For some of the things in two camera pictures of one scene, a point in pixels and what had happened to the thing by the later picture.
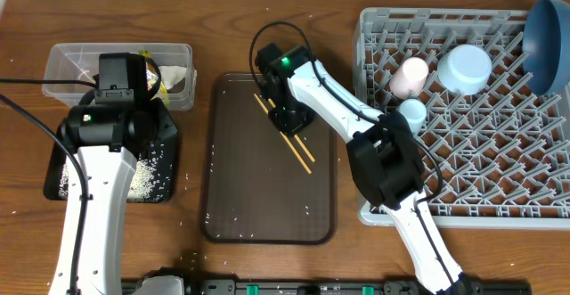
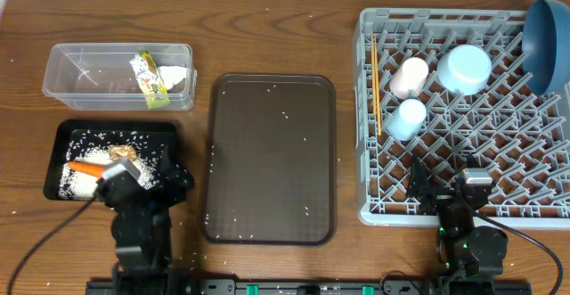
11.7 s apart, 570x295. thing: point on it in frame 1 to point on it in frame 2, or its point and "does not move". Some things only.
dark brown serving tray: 258,184 does not move
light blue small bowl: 465,69 does not move
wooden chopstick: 286,139 to 378,88
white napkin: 172,75 does not move
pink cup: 409,79 does not move
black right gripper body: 290,117 to 436,200
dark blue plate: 546,45 does not move
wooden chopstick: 297,137 to 373,72
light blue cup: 415,113 does not move
